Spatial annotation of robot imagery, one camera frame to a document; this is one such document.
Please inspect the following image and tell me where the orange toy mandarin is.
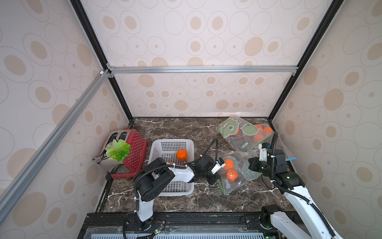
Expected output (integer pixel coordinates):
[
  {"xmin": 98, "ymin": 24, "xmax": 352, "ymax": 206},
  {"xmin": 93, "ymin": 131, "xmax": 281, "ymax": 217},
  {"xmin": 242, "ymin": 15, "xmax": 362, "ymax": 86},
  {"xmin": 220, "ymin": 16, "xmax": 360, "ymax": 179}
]
[
  {"xmin": 226, "ymin": 169, "xmax": 238, "ymax": 182},
  {"xmin": 176, "ymin": 149, "xmax": 188, "ymax": 161},
  {"xmin": 224, "ymin": 159, "xmax": 235, "ymax": 170}
]

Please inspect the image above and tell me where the green-seal clear zip-top bag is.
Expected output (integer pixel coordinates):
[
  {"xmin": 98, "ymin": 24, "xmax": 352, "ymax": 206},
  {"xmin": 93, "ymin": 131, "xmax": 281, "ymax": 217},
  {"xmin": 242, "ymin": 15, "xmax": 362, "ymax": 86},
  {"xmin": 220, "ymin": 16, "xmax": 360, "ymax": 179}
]
[{"xmin": 217, "ymin": 116, "xmax": 260, "ymax": 152}]

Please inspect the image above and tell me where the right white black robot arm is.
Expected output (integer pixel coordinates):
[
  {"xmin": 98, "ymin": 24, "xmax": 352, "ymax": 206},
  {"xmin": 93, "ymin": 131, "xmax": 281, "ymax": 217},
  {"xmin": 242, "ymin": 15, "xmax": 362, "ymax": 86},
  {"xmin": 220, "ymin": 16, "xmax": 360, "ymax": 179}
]
[{"xmin": 248, "ymin": 132, "xmax": 342, "ymax": 239}]

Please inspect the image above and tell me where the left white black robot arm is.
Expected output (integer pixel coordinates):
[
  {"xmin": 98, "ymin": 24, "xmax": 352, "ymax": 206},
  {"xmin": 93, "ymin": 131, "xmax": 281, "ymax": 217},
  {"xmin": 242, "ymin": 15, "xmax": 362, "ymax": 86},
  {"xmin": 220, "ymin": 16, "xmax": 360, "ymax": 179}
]
[{"xmin": 122, "ymin": 138, "xmax": 225, "ymax": 239}]

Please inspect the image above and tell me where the blue-seal clear zip-top bag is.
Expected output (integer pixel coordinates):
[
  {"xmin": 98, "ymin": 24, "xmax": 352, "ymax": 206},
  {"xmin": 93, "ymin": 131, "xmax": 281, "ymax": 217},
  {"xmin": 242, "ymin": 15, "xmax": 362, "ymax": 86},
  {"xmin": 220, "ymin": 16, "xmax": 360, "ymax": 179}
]
[{"xmin": 247, "ymin": 124, "xmax": 297, "ymax": 161}]

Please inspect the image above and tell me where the white perforated plastic basket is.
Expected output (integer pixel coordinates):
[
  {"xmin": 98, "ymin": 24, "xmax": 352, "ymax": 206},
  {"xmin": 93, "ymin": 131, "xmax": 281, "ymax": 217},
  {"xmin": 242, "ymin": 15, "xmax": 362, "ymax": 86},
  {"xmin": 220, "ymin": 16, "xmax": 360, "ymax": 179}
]
[{"xmin": 148, "ymin": 139, "xmax": 195, "ymax": 197}]

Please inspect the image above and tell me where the green toy lettuce leaf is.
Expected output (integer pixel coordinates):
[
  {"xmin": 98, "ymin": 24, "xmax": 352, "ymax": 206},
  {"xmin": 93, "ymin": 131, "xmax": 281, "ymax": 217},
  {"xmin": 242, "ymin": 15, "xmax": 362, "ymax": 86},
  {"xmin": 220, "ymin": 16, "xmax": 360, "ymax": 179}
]
[{"xmin": 105, "ymin": 139, "xmax": 131, "ymax": 162}]

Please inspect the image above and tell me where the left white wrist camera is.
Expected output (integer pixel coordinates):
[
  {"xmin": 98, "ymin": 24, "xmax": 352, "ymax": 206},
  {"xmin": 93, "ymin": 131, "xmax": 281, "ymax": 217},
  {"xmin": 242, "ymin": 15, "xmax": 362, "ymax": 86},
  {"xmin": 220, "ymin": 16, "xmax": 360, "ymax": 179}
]
[{"xmin": 211, "ymin": 158, "xmax": 226, "ymax": 174}]

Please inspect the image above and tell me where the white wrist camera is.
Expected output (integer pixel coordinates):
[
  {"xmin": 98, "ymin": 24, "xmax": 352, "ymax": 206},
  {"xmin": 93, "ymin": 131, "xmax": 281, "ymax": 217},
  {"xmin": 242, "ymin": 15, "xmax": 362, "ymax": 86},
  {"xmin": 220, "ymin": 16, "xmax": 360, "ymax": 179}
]
[
  {"xmin": 211, "ymin": 158, "xmax": 226, "ymax": 174},
  {"xmin": 258, "ymin": 143, "xmax": 269, "ymax": 161}
]

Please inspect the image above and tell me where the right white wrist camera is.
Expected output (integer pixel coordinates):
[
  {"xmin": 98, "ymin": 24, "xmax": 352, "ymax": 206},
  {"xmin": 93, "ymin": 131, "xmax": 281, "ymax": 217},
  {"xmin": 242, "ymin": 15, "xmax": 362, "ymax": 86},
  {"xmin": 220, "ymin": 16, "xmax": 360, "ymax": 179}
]
[{"xmin": 258, "ymin": 143, "xmax": 269, "ymax": 161}]

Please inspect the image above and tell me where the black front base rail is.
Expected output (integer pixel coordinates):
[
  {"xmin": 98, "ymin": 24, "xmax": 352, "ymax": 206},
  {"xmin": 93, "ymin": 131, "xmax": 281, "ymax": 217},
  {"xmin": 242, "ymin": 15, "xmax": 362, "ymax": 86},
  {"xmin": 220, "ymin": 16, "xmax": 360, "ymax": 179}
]
[{"xmin": 78, "ymin": 212, "xmax": 284, "ymax": 239}]

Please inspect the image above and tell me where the silver aluminium back rail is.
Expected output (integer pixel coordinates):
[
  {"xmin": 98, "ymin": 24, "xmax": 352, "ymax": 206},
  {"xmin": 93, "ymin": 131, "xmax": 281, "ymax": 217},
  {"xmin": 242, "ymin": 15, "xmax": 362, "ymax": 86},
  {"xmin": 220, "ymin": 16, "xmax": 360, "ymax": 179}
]
[{"xmin": 109, "ymin": 65, "xmax": 298, "ymax": 74}]

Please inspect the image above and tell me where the silver aluminium rail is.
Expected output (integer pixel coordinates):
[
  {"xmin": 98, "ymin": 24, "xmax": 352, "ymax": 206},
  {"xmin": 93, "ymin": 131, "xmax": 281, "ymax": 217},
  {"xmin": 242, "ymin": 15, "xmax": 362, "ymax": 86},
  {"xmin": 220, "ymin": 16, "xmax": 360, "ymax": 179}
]
[
  {"xmin": 109, "ymin": 65, "xmax": 298, "ymax": 74},
  {"xmin": 1, "ymin": 69, "xmax": 110, "ymax": 223}
]

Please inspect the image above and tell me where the black right corner post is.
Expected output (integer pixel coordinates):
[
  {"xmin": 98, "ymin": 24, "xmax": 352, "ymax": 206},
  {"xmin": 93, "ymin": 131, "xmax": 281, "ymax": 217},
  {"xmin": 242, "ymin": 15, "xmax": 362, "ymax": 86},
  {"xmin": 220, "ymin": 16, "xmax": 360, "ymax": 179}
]
[{"xmin": 268, "ymin": 0, "xmax": 345, "ymax": 123}]

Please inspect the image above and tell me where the black corner post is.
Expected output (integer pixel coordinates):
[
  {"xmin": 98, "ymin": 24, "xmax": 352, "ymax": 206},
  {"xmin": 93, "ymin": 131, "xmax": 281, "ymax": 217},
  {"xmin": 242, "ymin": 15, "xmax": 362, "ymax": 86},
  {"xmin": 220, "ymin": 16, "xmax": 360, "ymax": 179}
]
[
  {"xmin": 268, "ymin": 0, "xmax": 345, "ymax": 123},
  {"xmin": 69, "ymin": 0, "xmax": 135, "ymax": 123}
]

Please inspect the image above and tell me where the black left corner post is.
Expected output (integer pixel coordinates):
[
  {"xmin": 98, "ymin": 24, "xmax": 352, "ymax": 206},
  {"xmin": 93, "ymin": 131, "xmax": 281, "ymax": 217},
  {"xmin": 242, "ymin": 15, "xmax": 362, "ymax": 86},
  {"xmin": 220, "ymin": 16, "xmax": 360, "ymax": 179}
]
[{"xmin": 69, "ymin": 0, "xmax": 135, "ymax": 123}]

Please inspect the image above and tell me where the silver aluminium left rail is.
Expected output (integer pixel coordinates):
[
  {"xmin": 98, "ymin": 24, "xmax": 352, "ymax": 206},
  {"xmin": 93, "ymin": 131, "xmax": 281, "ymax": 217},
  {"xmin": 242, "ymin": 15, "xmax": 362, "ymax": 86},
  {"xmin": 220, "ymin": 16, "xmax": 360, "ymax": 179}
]
[{"xmin": 1, "ymin": 69, "xmax": 110, "ymax": 223}]

